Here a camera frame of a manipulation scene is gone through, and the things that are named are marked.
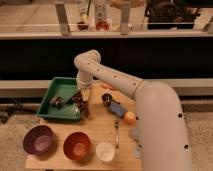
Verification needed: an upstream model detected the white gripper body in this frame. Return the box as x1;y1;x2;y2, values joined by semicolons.
77;74;93;102

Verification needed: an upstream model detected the dark purple grape bunch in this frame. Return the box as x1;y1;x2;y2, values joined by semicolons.
72;91;90;117

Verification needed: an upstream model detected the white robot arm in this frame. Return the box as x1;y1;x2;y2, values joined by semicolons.
74;50;193;171

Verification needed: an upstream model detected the green plastic tray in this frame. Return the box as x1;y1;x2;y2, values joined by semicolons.
37;77;81;121

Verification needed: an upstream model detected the orange carrot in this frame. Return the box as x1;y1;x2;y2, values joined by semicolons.
101;83;116;91

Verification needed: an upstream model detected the dark green marker pen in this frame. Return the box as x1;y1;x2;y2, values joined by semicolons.
64;96;75;105

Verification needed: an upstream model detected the dark round lid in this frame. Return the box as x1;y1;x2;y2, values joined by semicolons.
102;93;112;106

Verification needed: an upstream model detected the small dark toy car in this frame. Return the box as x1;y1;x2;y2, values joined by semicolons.
50;96;64;108

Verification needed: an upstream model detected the blue can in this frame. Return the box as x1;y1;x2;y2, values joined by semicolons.
108;102;127;118

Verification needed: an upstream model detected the dark red cup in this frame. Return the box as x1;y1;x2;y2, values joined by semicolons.
77;21;89;31

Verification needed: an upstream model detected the silver fork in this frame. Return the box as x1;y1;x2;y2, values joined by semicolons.
114;120;119;149

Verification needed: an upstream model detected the orange fruit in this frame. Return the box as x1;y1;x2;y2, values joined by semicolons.
123;112;136;125

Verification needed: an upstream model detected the white bottle red base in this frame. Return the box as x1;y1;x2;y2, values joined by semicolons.
94;0;109;30

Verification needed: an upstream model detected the wooden board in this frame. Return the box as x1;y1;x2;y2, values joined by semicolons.
25;83;142;171

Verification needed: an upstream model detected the orange bowl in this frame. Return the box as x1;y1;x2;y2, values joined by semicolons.
63;132;91;161

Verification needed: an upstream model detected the light blue cloth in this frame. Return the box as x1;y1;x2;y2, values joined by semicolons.
130;128;140;158

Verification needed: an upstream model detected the white cup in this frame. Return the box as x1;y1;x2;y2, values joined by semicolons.
96;142;115;162

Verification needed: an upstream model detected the purple bowl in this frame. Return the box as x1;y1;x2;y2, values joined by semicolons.
23;125;55;155

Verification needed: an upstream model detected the black machine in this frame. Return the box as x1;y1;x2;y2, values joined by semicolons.
145;0;201;29

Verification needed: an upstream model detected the grey post left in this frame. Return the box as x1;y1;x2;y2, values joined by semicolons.
55;1;70;36

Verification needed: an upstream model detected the grey post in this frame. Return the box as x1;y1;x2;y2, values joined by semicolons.
55;1;70;36
120;0;131;35

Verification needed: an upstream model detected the grey post right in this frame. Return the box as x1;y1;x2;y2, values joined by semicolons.
120;0;131;35

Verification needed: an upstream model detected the black chain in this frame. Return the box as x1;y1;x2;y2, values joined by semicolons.
0;98;24;125

